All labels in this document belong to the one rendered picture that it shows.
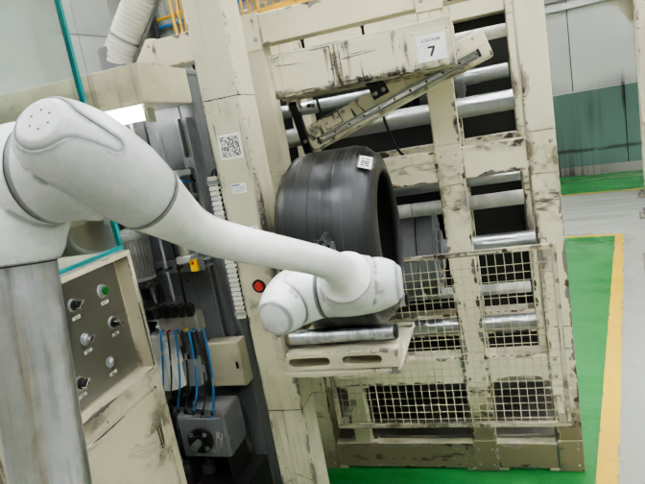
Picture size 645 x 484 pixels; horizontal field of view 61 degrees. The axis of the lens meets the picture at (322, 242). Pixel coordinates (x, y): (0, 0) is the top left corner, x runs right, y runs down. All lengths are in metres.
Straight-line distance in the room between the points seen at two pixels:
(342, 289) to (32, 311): 0.51
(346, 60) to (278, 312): 1.04
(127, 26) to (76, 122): 1.59
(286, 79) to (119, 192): 1.31
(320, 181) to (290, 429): 0.88
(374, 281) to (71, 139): 0.60
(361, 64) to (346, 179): 0.49
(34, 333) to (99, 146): 0.27
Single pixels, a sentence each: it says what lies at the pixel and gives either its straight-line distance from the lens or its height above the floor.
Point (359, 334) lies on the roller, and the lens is 1.66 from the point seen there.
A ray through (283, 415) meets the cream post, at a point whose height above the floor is 0.60.
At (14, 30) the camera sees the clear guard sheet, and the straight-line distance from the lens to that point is 1.63.
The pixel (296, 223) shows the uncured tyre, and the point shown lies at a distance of 1.50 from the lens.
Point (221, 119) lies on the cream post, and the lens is 1.74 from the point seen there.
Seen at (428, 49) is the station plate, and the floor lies 1.70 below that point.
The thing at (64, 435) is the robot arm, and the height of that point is 1.18.
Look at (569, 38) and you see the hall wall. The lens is 10.57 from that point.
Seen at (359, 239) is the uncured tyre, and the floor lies 1.21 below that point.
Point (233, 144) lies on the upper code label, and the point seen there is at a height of 1.51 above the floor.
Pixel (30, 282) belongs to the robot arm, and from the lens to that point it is 0.79.
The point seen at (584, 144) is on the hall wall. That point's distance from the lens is 10.50.
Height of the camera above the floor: 1.51
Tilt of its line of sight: 11 degrees down
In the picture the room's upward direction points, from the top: 10 degrees counter-clockwise
